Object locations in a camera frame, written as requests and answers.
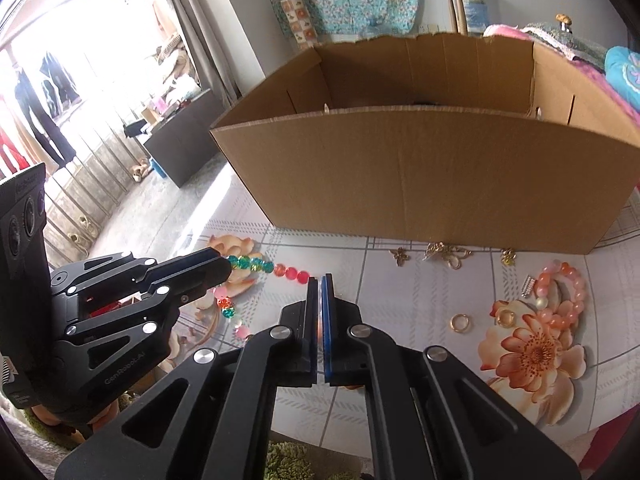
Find floral plaid tablecloth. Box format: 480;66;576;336
165;170;640;461

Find dark cabinet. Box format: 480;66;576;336
144;89;227;188

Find grey curtain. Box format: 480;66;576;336
150;0;241;106

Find pile of cloth clutter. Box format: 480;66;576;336
152;32;201;106

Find turquoise garment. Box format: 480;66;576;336
604;46;640;108

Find grey lace cloth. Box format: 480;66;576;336
522;21;608;68

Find person's left hand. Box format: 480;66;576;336
30;395;121;443

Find brown cardboard box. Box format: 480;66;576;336
209;34;640;256

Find green fuzzy cloth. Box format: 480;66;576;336
265;439;316;480

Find checkered patterned cloth strip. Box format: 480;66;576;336
279;0;319;51

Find pink floral blanket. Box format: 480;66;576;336
482;24;640;126

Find pink bead bracelet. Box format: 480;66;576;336
532;260;588;333

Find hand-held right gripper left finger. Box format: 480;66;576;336
55;275;321;480

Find hanging dark clothes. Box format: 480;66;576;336
14;51;78;167

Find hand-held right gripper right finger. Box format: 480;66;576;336
320;274;583;480

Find wooden chair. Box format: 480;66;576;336
432;0;471;36

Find multicolour bead bracelet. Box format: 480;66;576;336
214;255;315;342

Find gold looped pendant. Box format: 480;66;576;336
442;245;474;272

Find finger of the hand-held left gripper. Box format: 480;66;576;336
63;255;234;401
50;247;227;292

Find hanging red garment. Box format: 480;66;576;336
0;130;28;176

